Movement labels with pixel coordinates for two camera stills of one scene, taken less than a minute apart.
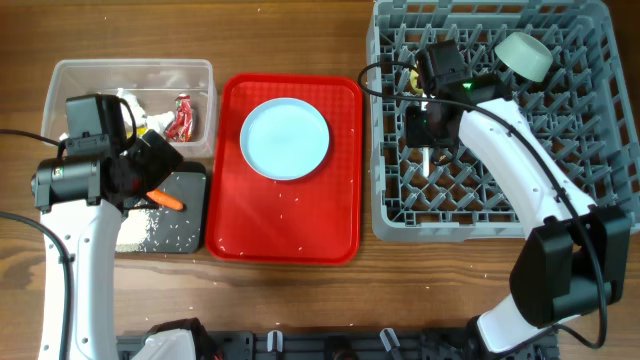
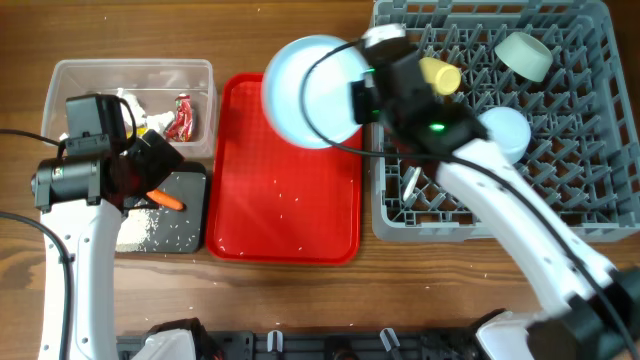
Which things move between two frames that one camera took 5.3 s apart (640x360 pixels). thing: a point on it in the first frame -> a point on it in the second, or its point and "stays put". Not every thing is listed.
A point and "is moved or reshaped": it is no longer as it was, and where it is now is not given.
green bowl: (525, 55) stays put
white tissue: (159, 121) stays put
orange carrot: (166, 199) stays put
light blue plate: (284, 138) -> (329, 91)
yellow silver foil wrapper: (140, 131) stays put
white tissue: (136, 109) stays put
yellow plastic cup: (413, 81) is moved or reshaped
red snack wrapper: (181, 131) stays put
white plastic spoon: (426, 153) is moved or reshaped
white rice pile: (135, 230) stays put
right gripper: (414, 138) -> (360, 96)
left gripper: (157, 163) stays put
